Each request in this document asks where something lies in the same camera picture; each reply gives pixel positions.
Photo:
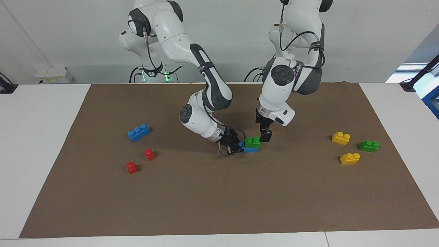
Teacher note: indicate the black angled stand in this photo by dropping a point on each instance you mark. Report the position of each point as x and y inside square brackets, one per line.
[410, 85]

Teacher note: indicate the blue three-stud block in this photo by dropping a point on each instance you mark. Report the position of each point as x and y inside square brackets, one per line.
[139, 133]
[250, 150]

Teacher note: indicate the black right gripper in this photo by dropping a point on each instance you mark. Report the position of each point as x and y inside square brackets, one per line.
[229, 138]

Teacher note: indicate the yellow two-stud block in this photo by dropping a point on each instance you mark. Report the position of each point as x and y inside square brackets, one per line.
[340, 138]
[349, 159]

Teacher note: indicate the blue frame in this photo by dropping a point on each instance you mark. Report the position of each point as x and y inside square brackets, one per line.
[432, 99]

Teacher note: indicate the brown table mat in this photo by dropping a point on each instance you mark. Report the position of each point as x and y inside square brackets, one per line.
[219, 199]

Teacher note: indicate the white power strip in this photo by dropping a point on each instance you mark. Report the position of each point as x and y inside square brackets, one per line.
[53, 76]

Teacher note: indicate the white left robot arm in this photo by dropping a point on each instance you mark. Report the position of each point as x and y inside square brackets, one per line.
[277, 92]

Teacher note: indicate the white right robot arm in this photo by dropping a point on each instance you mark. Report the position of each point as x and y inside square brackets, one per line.
[175, 37]

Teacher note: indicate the green two-stud block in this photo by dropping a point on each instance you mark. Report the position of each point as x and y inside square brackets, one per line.
[252, 142]
[368, 146]

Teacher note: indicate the red one-stud block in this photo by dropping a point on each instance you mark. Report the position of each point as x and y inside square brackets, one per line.
[132, 168]
[149, 155]

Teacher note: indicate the black table clamp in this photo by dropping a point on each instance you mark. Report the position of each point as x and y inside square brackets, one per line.
[7, 87]

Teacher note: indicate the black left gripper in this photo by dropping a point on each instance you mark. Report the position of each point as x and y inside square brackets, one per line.
[264, 118]

